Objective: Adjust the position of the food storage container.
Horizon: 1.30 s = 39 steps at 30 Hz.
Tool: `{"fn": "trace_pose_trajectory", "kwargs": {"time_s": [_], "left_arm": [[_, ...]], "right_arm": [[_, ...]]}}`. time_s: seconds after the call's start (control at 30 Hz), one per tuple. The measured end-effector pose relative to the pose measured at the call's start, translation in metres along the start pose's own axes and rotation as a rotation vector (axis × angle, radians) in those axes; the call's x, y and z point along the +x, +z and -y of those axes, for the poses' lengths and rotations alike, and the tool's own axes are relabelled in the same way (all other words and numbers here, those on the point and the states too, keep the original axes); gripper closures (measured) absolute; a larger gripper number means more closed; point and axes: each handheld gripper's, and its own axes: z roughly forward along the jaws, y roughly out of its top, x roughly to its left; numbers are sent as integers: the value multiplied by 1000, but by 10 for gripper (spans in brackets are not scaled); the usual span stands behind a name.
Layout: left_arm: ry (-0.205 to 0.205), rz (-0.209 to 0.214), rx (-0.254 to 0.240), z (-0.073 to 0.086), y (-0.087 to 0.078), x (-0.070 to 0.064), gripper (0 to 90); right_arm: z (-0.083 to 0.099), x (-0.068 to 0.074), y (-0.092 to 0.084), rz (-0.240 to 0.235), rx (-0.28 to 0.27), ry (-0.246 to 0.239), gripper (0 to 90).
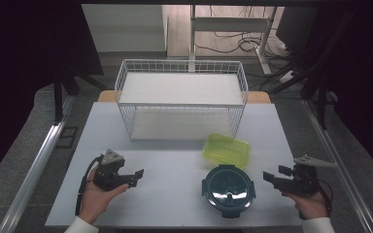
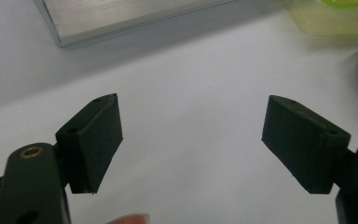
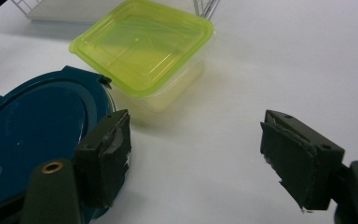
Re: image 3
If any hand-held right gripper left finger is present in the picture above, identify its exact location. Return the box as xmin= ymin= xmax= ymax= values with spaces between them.
xmin=74 ymin=108 xmax=132 ymax=209

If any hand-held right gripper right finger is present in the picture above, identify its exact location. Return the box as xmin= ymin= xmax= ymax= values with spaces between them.
xmin=259 ymin=109 xmax=346 ymax=212

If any blue lidded round container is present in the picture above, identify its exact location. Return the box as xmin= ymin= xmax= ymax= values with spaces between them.
xmin=0 ymin=65 xmax=129 ymax=224

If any green lidded square container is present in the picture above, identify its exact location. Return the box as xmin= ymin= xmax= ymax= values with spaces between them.
xmin=68 ymin=0 xmax=215 ymax=114

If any white wire basket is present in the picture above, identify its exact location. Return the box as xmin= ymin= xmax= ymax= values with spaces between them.
xmin=10 ymin=0 xmax=222 ymax=25

